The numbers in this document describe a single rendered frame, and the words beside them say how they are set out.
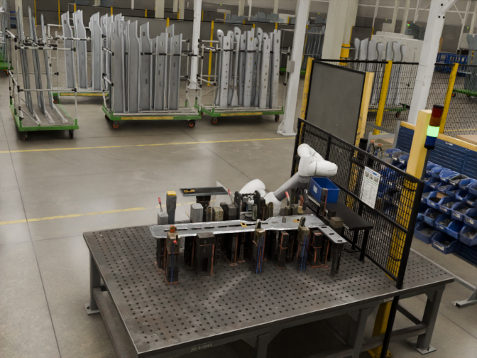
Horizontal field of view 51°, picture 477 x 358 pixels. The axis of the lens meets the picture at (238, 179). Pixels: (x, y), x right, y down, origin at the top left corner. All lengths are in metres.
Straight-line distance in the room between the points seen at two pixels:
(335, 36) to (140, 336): 9.26
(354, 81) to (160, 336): 3.94
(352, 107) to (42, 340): 4.05
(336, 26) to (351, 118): 5.57
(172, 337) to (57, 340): 1.41
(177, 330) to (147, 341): 0.21
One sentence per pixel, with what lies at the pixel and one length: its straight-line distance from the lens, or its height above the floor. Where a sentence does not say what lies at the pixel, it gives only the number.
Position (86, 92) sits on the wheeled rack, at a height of 0.27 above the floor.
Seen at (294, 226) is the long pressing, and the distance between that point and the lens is 3.92.
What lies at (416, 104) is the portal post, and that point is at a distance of 8.10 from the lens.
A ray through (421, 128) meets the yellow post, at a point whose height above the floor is 1.88.
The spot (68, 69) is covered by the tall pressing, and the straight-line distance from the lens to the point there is 12.92.
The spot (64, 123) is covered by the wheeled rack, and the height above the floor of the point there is 0.28.
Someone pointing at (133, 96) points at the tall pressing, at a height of 0.64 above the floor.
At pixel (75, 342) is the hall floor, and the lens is 4.29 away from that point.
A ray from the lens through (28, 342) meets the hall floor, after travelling 4.36.
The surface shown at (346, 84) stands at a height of 1.79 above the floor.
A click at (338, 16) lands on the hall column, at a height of 2.50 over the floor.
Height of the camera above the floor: 2.59
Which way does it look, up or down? 19 degrees down
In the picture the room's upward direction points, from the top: 5 degrees clockwise
